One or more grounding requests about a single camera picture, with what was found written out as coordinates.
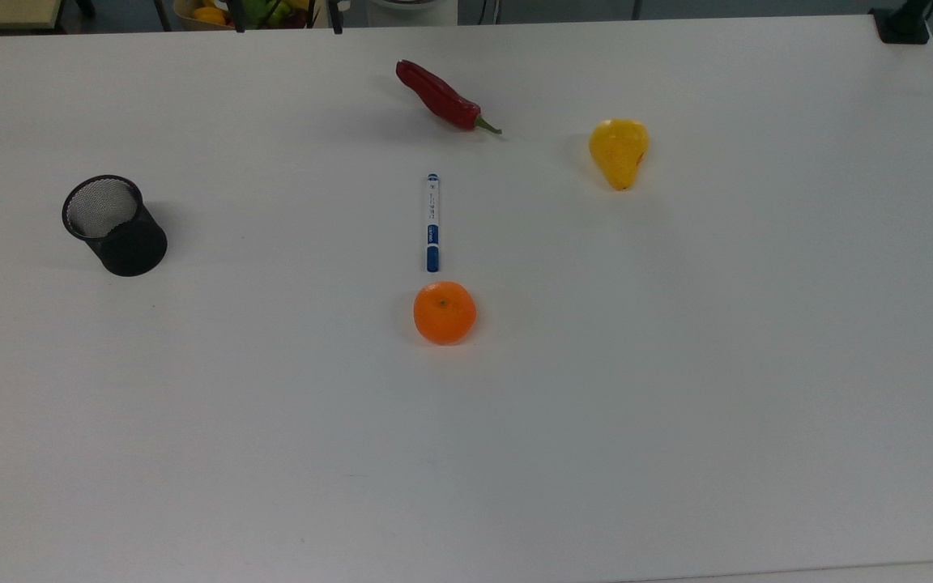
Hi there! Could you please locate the blue and white marker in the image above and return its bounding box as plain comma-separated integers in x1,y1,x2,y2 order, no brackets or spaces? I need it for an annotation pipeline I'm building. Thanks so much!
424,172,441,274

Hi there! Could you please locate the green fruit in basket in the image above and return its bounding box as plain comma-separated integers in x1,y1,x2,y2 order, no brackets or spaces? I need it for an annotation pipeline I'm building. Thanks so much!
245,0,293,28

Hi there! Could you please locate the fruit basket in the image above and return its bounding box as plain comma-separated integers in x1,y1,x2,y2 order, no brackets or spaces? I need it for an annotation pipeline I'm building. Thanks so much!
173,0,330,32

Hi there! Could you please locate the white round base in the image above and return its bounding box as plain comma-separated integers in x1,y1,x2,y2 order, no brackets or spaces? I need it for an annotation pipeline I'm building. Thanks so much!
368,0,459,28

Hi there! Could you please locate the red chili pepper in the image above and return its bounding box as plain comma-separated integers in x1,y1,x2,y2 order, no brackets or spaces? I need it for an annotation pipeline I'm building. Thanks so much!
395,59,504,136

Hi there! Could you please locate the wooden side table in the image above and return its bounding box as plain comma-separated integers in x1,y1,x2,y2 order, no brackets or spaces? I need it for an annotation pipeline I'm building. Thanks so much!
0,0,64,32

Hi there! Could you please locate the black mesh pen cup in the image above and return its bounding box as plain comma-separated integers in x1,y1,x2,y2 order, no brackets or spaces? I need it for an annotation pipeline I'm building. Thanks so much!
62,175,168,278

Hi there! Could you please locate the yellow pear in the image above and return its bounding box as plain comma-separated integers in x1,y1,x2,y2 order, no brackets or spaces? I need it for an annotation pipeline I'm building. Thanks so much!
589,118,651,192

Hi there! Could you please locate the orange mandarin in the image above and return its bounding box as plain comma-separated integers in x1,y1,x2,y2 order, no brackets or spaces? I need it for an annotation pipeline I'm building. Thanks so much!
412,280,478,347

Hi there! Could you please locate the black clamp mount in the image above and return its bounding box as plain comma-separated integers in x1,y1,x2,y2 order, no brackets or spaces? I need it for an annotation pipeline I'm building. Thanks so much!
870,0,933,45

